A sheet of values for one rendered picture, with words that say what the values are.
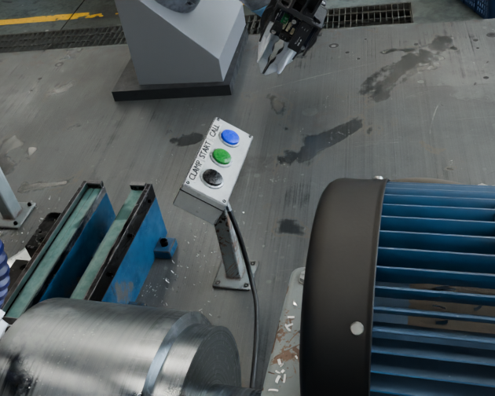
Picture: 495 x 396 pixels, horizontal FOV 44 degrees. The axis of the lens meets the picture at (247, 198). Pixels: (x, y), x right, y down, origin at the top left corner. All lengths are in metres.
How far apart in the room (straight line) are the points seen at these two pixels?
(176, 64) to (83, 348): 1.11
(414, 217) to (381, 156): 0.96
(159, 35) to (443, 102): 0.70
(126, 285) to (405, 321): 0.78
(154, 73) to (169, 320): 1.11
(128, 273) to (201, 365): 0.51
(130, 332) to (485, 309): 0.35
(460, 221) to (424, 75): 1.26
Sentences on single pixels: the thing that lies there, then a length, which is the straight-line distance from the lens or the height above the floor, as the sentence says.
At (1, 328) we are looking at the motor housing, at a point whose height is 1.06.
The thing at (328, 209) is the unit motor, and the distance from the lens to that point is 0.37.
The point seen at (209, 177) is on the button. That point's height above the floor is 1.07.
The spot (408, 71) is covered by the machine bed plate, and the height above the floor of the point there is 0.80.
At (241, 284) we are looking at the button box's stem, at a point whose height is 0.81.
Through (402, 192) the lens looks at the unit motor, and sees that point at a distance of 0.40.
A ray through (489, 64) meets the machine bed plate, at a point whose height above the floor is 0.80.
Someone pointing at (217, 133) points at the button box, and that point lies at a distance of 0.98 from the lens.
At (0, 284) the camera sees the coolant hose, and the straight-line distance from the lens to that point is 0.58.
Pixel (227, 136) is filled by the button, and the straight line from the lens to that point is 0.97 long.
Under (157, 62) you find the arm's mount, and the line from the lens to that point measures 1.64.
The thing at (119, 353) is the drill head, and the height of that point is 1.16.
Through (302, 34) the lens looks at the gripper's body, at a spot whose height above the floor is 1.22.
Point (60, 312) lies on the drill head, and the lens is 0.67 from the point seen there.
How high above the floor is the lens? 1.62
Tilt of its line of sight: 40 degrees down
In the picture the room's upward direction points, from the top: 11 degrees counter-clockwise
